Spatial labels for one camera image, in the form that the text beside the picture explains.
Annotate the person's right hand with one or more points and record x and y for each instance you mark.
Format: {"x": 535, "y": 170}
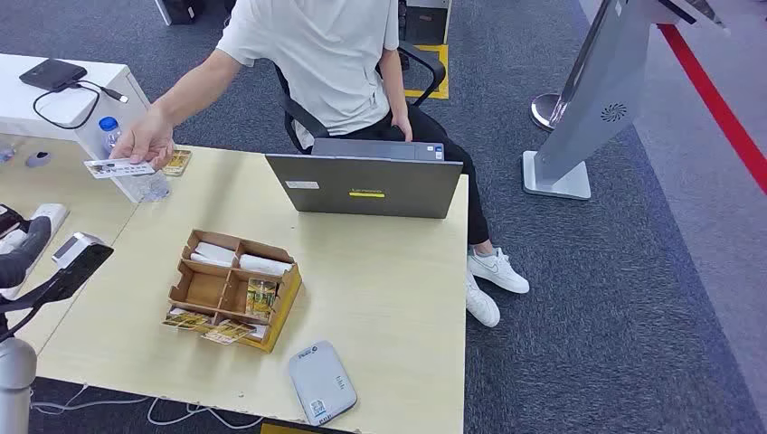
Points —
{"x": 147, "y": 138}

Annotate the person's left hand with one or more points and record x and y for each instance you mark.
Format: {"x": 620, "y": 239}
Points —
{"x": 402, "y": 124}

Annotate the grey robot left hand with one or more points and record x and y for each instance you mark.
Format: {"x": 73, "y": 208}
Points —
{"x": 24, "y": 254}

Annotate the white ID card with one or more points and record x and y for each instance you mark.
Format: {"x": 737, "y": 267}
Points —
{"x": 111, "y": 169}

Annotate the cardboard organiser box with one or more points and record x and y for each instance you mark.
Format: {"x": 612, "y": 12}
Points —
{"x": 207, "y": 287}

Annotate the person's left forearm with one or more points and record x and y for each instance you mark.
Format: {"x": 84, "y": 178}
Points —
{"x": 394, "y": 84}

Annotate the person's right forearm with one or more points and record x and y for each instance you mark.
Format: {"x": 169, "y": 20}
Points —
{"x": 198, "y": 87}

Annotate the person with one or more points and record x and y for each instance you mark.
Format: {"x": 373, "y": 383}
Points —
{"x": 323, "y": 60}

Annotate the grey card reader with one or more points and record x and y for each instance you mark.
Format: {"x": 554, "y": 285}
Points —
{"x": 320, "y": 380}

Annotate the white charger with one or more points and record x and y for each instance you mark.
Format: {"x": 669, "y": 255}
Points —
{"x": 11, "y": 241}

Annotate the clear water bottle blue cap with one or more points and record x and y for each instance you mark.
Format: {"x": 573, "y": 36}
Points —
{"x": 151, "y": 187}

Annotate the white power strip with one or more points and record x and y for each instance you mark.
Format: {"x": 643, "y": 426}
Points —
{"x": 54, "y": 214}

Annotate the grey laptop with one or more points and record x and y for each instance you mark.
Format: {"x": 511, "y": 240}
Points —
{"x": 371, "y": 185}

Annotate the grey round desk grommet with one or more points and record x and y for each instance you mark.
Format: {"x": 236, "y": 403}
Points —
{"x": 38, "y": 159}

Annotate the clear plastic item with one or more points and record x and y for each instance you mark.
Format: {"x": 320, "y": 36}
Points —
{"x": 6, "y": 153}

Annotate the dark cabinet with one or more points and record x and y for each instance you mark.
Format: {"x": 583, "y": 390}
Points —
{"x": 426, "y": 23}

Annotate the black office chair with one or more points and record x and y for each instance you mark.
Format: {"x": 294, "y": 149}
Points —
{"x": 293, "y": 112}

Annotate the black external drive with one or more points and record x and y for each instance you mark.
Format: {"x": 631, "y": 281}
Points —
{"x": 53, "y": 74}

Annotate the black computer case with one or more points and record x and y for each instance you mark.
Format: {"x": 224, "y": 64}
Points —
{"x": 178, "y": 9}

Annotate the white paper sleeve stack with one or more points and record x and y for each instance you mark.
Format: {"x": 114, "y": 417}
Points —
{"x": 265, "y": 265}
{"x": 214, "y": 253}

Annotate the white desk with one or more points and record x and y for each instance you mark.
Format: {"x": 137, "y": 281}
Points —
{"x": 12, "y": 108}

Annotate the chrome stanchion base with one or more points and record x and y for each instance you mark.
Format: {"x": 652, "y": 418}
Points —
{"x": 542, "y": 112}

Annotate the white sneaker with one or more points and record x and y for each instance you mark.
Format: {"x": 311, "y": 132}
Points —
{"x": 497, "y": 271}
{"x": 482, "y": 304}

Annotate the grey kiosk stand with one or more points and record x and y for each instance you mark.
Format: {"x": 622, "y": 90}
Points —
{"x": 599, "y": 90}

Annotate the yellow edged dark panel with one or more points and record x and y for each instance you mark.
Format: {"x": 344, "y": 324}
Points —
{"x": 287, "y": 429}

